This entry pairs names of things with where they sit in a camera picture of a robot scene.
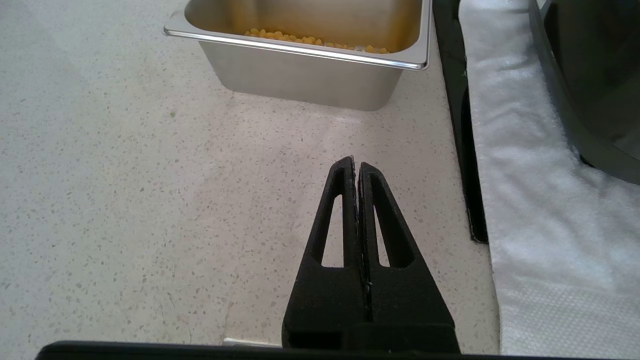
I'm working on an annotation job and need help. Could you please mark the black strip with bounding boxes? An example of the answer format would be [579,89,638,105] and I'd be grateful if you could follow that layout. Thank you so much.
[432,0,489,245]

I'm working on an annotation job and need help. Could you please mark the yellow corn kernels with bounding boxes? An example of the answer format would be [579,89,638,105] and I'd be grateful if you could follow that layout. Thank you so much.
[244,29,391,55]

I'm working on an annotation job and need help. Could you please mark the white towel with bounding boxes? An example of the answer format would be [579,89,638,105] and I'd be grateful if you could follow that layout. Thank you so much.
[457,0,640,358]

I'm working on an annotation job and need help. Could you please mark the stainless steel tray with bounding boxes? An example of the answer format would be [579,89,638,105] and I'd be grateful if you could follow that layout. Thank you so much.
[163,0,432,113]

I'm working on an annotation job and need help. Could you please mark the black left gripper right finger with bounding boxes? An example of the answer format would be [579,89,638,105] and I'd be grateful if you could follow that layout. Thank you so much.
[358,161,461,354]

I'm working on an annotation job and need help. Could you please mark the black rice cooker body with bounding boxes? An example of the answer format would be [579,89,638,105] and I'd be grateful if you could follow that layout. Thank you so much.
[527,0,640,186]

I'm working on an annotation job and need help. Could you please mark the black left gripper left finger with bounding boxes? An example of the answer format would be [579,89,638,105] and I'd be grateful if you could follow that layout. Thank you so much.
[282,156,371,351]

